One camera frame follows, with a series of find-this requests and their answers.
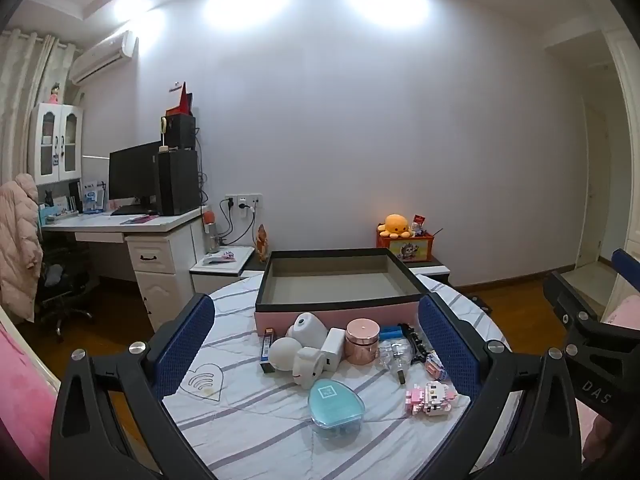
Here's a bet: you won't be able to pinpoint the white charger adapter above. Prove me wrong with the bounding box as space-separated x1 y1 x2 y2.
320 327 347 373

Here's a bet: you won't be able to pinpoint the red gift box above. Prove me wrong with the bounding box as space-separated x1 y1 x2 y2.
167 81 195 116

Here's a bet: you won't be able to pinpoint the black computer tower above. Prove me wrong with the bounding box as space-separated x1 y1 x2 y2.
156 150 201 216

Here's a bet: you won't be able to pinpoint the white door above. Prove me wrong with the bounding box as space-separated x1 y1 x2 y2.
575 100 612 268

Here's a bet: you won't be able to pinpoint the white wall socket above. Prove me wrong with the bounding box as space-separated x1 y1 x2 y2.
225 194 262 211

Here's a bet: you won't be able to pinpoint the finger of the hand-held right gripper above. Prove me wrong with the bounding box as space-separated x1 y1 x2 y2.
542 271 606 333
611 248 640 283

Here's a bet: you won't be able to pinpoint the white and pink block figure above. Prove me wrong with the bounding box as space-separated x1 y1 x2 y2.
405 380 458 416

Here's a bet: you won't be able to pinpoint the black power cables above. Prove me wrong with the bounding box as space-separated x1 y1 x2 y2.
217 200 256 246

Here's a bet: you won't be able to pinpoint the blue and white box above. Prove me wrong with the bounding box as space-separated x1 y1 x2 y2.
82 180 108 213

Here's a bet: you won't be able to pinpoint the orange toy box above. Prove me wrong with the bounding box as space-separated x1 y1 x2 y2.
376 230 435 262

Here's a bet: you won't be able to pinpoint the pink puffer jacket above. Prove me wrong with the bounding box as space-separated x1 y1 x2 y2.
0 172 46 323

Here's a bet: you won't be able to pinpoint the white cone-shaped device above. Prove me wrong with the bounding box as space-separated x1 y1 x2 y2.
286 312 329 348

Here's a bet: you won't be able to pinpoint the white desk with drawers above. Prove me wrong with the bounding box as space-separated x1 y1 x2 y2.
40 205 208 318

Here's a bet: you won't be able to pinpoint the beige curtain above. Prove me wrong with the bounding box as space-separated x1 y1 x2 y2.
0 30 81 191

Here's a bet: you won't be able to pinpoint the black computer monitor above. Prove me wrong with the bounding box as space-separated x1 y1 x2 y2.
108 141 163 213

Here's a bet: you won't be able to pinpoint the teal egg-shaped box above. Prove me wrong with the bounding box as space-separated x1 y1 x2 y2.
307 379 366 442

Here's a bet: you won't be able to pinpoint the dark narrow cosmetic box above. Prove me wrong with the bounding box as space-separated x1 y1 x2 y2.
260 327 276 373

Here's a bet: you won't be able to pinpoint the white astronaut figurine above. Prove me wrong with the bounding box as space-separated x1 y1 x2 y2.
269 336 333 390

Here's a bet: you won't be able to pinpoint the orange octopus plush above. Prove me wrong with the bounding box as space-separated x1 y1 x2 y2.
377 214 413 238

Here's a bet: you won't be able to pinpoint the rose gold jar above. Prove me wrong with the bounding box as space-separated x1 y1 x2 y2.
345 317 381 366

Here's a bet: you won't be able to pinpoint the white bed frame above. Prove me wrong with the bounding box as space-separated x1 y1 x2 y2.
0 305 63 391

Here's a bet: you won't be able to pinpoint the white glass-door cabinet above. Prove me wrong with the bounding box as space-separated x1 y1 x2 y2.
27 102 85 186

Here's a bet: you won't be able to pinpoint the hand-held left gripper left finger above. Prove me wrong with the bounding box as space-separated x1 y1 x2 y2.
49 292 221 480

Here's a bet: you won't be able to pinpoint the black speaker box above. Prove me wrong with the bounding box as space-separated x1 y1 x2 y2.
166 114 197 151

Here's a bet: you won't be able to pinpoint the white air conditioner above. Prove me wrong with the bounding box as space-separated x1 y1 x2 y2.
68 30 138 86

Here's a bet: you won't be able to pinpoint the pink blanket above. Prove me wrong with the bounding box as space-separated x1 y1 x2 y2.
0 320 58 466

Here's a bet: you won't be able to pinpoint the clear bottle with orange cap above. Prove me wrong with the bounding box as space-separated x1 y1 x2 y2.
201 210 221 253

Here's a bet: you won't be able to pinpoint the pink box with black rim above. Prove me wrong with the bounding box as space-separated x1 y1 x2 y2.
254 247 432 336

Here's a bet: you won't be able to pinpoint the clear glass bottle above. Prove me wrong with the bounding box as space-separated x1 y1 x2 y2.
378 340 413 385

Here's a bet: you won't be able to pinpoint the black office chair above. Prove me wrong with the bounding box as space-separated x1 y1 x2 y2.
37 260 96 336

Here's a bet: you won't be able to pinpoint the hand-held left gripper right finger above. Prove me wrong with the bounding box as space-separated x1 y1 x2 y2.
417 292 583 480

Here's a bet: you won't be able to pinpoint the small white side table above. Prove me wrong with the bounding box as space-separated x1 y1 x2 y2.
189 246 256 306

